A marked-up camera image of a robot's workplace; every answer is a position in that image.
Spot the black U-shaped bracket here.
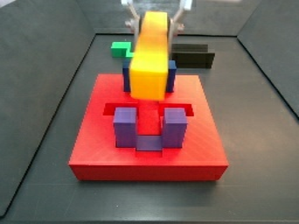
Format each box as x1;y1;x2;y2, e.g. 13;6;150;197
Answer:
172;44;214;69

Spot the dark blue U-shaped block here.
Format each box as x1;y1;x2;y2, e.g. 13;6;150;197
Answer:
122;59;176;93

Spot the red board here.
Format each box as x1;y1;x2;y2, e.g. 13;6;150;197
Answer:
67;73;229;182

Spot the yellow long block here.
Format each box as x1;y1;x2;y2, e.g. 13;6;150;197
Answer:
129;11;168;101

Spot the purple U-shaped block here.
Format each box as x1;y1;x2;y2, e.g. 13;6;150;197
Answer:
113;107;188;151

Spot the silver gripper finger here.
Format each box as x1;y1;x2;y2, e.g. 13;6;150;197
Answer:
168;0;192;38

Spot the green zigzag block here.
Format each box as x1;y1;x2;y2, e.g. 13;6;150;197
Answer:
109;42;133;59

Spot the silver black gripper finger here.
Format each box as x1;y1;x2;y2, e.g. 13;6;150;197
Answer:
119;0;140;34

